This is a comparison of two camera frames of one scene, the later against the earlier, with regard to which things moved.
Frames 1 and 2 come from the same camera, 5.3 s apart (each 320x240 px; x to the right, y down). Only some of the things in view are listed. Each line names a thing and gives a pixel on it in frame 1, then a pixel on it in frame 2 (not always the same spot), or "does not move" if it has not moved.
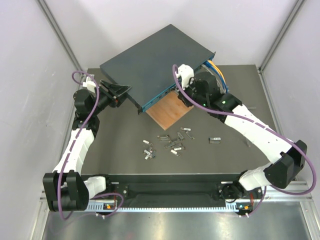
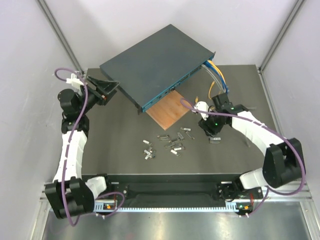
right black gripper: (183, 97) to (209, 130)
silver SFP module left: (150, 144) does not move
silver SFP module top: (188, 129) does not move
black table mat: (127, 142) does not move
